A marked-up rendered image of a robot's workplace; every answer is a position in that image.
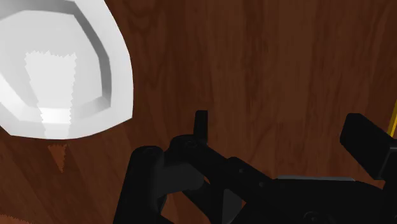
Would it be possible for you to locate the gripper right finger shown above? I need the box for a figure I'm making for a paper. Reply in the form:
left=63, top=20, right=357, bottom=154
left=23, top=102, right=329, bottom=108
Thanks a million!
left=339, top=113, right=397, bottom=224

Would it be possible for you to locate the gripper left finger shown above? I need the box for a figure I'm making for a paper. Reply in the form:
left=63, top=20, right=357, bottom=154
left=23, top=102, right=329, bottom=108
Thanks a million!
left=113, top=109, right=274, bottom=224

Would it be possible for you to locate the yellow stick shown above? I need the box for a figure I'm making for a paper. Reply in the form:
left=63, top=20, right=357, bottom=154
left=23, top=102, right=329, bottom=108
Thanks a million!
left=387, top=99, right=397, bottom=138

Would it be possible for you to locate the white bowl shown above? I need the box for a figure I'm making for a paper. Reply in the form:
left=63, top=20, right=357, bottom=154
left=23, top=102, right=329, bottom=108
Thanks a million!
left=0, top=0, right=134, bottom=141

